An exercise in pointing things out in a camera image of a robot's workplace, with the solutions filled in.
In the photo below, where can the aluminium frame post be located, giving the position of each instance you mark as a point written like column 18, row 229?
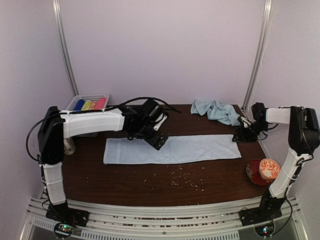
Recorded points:
column 261, row 48
column 64, row 47

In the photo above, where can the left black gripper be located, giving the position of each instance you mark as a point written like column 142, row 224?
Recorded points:
column 153, row 141

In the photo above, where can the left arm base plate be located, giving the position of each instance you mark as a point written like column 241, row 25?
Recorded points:
column 75, row 217

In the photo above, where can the left aluminium frame post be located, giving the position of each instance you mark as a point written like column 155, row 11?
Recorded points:
column 64, row 47

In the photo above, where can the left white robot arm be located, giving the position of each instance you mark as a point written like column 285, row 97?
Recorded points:
column 51, row 148

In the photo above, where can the pink rolled towel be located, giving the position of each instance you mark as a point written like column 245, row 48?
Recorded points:
column 100, row 104

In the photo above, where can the right aluminium frame post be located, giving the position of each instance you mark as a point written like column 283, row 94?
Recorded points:
column 261, row 48

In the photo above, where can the yellow rolled towel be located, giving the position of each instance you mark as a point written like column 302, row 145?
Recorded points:
column 86, row 106

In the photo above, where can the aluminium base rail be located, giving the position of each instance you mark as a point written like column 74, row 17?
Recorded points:
column 218, row 221

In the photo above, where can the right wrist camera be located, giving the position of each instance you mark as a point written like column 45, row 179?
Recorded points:
column 244, row 122

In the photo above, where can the orange white patterned bowl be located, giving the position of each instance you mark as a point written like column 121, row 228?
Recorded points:
column 269, row 169

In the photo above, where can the beige plastic cup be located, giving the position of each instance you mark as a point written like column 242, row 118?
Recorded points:
column 69, row 146

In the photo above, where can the patterned orange rolled towel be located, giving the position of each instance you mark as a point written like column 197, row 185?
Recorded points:
column 92, row 105

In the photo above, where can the blue rolled towel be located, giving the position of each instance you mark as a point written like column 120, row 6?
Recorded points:
column 78, row 106

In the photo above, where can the red floral bowl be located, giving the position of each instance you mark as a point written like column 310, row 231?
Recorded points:
column 252, row 172

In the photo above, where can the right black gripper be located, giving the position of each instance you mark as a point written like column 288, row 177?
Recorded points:
column 242, row 134

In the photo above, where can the light blue towel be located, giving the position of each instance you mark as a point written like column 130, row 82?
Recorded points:
column 176, row 150
column 216, row 111

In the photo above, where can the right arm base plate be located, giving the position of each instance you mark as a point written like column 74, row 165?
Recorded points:
column 255, row 216

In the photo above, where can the white plastic basket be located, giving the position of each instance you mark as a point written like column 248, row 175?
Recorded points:
column 87, row 98

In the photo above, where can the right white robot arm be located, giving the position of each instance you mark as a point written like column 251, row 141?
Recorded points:
column 303, row 140

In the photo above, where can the crumpled light blue towel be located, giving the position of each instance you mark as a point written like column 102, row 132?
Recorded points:
column 216, row 111

